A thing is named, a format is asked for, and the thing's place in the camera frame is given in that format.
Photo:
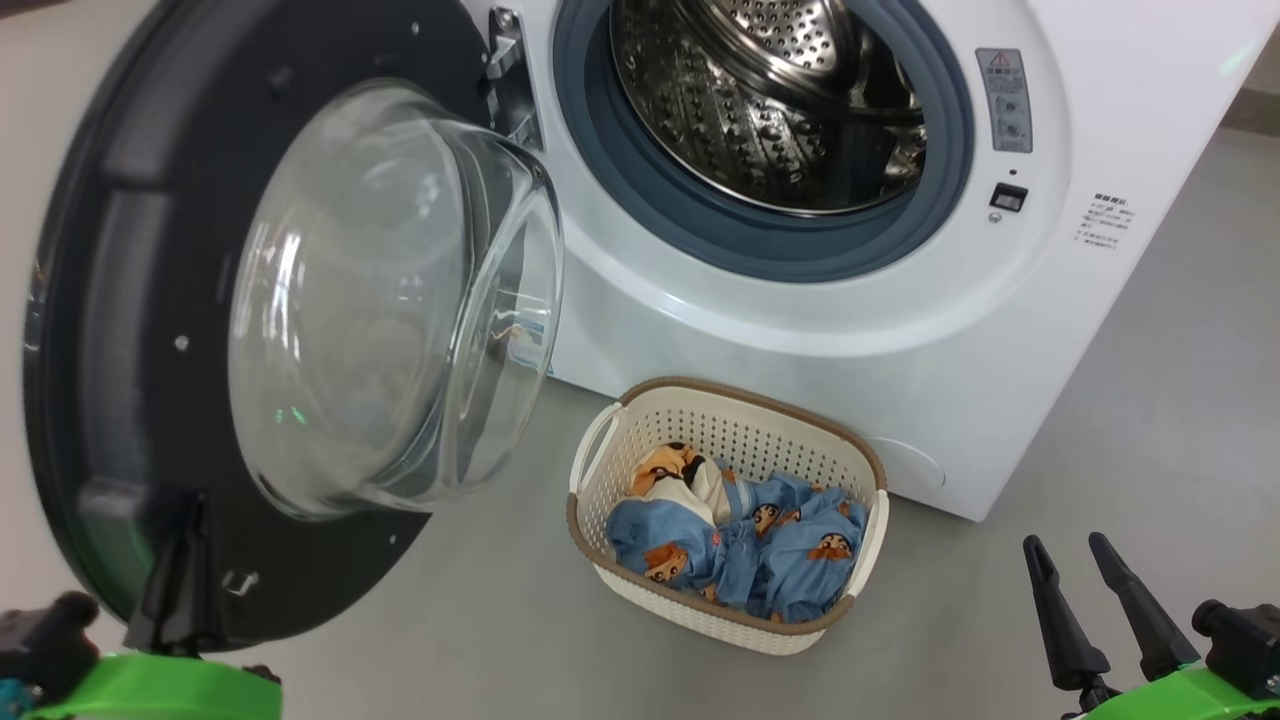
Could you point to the printed black text label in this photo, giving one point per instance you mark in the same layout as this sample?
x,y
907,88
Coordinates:
x,y
1105,220

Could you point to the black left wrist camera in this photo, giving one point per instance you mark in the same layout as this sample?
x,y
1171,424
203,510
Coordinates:
x,y
45,645

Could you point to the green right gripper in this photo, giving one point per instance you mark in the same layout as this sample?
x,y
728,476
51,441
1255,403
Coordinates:
x,y
1180,700

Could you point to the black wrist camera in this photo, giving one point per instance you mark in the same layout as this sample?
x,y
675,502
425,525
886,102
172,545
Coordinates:
x,y
1245,645
45,645

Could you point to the black door latch socket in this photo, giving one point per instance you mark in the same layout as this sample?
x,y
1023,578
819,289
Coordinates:
x,y
1008,197

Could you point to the cream perforated laundry basket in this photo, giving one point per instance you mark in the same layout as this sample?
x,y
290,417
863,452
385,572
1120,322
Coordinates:
x,y
740,425

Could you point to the blue cartoon garment cream patch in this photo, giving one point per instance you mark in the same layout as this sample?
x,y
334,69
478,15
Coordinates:
x,y
660,530

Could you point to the black round glass washer door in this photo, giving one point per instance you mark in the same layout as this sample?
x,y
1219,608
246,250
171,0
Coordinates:
x,y
150,300

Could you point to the perforated steel washing machine drum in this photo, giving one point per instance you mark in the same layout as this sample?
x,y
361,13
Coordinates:
x,y
760,110

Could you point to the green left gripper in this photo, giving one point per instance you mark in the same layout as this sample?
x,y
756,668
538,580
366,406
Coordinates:
x,y
150,690

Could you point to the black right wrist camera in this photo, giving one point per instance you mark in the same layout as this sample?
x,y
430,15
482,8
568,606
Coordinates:
x,y
1245,645

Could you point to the white front-load washing machine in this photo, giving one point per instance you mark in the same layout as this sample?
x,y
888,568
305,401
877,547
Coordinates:
x,y
800,330

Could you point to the round white filter cover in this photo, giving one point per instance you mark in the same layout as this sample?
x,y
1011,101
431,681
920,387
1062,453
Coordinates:
x,y
915,465

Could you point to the blue cartoon print garment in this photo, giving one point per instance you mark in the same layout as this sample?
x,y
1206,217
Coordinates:
x,y
810,560

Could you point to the grey warning label sticker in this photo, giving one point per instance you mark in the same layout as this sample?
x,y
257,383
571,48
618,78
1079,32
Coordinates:
x,y
1005,100

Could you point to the metal door hinge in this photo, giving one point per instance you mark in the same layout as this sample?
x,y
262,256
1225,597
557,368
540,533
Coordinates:
x,y
512,80

